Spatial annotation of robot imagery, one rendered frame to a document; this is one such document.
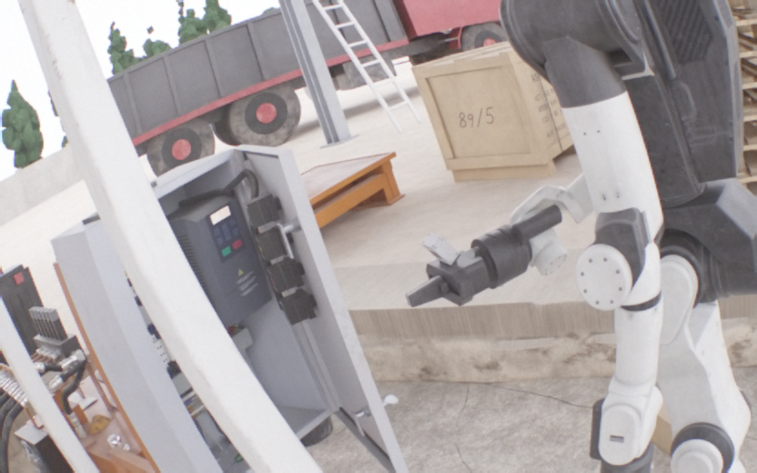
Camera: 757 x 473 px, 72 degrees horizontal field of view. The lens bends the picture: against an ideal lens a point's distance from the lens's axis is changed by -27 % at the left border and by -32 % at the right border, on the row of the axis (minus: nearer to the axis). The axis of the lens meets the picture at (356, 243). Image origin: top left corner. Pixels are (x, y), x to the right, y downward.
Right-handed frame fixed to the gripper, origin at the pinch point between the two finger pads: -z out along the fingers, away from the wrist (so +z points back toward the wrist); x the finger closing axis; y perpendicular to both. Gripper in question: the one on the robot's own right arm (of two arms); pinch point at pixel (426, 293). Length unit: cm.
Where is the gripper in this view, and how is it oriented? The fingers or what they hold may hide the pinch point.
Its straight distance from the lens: 111.7
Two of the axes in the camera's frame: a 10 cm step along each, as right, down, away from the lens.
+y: 3.1, 9.1, 2.6
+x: 3.3, 1.6, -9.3
